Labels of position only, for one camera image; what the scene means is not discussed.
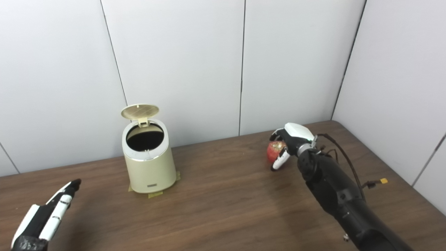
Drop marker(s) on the cream-colored bin body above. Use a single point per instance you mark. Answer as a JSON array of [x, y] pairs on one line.
[[150, 172]]

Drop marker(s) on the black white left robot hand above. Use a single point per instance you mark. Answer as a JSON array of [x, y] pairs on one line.
[[38, 223]]

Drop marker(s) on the red apple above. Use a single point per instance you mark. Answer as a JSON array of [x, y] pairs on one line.
[[273, 151]]

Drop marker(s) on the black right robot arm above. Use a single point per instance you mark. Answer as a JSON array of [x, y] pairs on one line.
[[334, 191]]

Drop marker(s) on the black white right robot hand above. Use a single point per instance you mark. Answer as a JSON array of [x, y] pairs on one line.
[[296, 134]]

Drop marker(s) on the cream round bin lid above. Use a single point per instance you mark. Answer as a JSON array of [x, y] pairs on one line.
[[139, 111]]

